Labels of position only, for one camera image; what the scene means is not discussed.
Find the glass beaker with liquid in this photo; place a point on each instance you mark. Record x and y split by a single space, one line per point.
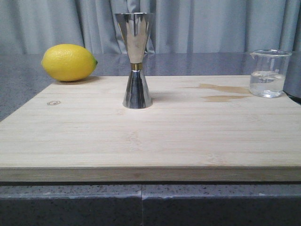
268 73

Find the grey curtain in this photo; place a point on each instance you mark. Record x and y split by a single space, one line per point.
179 26

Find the yellow lemon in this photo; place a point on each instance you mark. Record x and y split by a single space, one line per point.
68 62

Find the light wooden cutting board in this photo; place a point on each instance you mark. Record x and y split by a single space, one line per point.
199 128

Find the steel double jigger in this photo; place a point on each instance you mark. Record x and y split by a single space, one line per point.
135 30

